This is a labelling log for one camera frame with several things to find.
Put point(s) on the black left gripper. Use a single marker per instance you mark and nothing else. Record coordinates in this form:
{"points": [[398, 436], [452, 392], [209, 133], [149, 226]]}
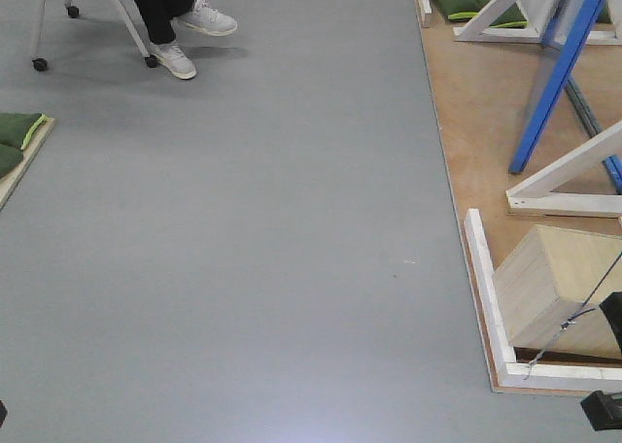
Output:
{"points": [[3, 413]]}

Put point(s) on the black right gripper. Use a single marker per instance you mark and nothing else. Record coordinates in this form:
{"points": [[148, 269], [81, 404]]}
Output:
{"points": [[603, 410]]}

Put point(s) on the blue door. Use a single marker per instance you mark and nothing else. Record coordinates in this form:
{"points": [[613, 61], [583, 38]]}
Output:
{"points": [[564, 39]]}

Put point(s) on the light wooden box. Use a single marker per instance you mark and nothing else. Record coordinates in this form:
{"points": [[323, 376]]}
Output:
{"points": [[547, 277]]}

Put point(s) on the green sandbag left lower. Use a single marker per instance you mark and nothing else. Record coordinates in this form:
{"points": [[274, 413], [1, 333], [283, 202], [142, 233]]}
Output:
{"points": [[10, 159]]}

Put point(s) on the green sandbag left upper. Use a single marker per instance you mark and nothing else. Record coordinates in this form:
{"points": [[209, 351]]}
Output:
{"points": [[17, 129]]}

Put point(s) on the plywood platform base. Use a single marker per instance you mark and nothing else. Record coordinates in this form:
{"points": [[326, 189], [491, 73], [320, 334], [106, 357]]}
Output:
{"points": [[481, 92]]}

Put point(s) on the white sneaker on floor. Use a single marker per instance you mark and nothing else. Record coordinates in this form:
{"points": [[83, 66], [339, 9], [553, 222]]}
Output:
{"points": [[172, 57]]}

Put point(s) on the seated person black trousers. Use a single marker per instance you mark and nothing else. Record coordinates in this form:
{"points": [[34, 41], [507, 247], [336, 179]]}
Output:
{"points": [[157, 16]]}

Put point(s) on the white sneaker raised foot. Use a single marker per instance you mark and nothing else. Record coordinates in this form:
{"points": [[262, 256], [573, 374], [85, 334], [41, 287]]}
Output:
{"points": [[203, 18]]}

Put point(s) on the white wooden border rail near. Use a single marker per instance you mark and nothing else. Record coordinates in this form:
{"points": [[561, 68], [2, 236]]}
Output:
{"points": [[506, 373]]}

